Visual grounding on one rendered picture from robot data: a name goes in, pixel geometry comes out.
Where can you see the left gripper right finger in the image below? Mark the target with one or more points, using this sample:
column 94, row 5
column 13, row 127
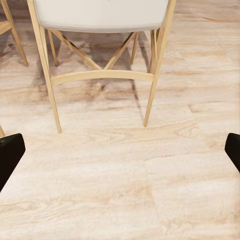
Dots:
column 232, row 148

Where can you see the straight chair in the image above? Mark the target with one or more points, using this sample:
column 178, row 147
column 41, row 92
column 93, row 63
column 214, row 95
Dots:
column 5, row 26
column 101, row 17

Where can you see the breakfast table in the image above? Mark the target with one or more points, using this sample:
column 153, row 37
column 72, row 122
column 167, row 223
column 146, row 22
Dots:
column 158, row 39

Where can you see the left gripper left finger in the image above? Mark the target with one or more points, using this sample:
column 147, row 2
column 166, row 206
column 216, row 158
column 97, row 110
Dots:
column 12, row 149

